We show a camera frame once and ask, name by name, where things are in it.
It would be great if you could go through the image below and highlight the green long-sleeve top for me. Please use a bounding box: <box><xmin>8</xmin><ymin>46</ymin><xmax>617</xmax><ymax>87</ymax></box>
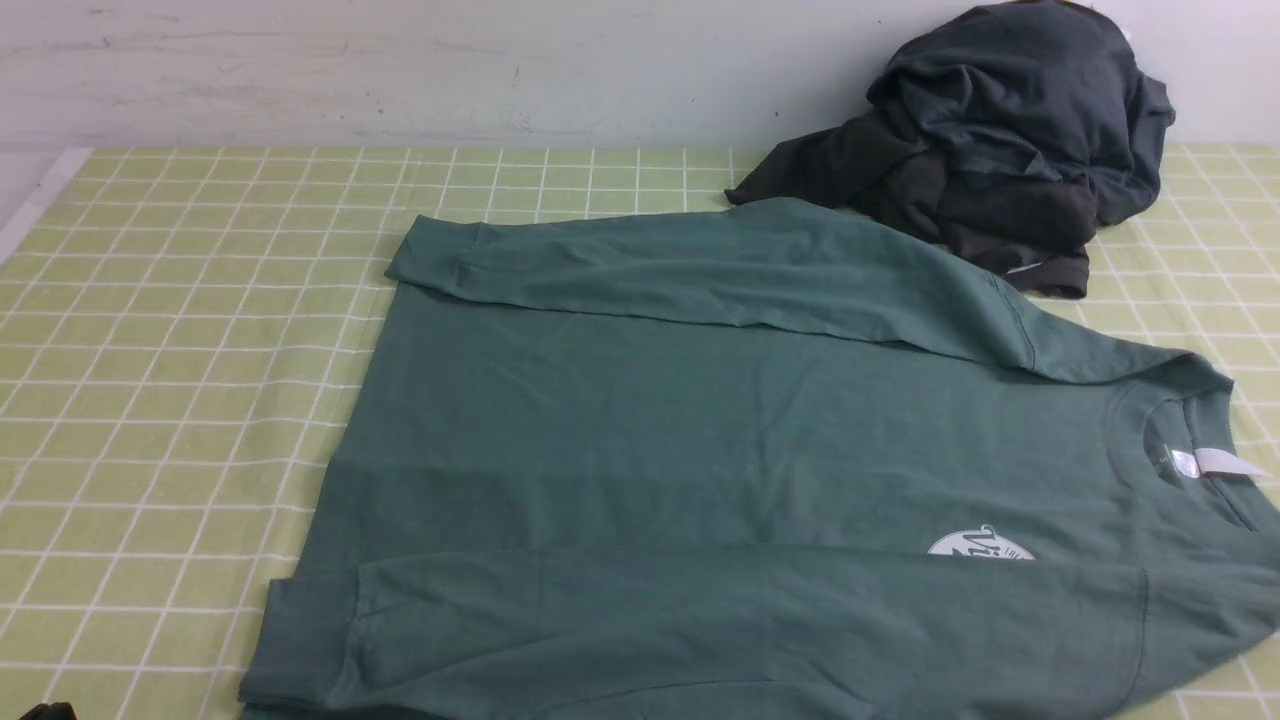
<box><xmin>239</xmin><ymin>200</ymin><xmax>1277</xmax><ymax>719</ymax></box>

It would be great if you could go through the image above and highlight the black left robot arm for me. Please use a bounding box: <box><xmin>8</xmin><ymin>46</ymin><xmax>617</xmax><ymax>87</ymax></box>
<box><xmin>19</xmin><ymin>702</ymin><xmax>78</xmax><ymax>720</ymax></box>

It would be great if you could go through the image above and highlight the dark grey clothes pile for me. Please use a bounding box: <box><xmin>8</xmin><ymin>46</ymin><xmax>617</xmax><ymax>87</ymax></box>
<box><xmin>726</xmin><ymin>1</ymin><xmax>1176</xmax><ymax>300</ymax></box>

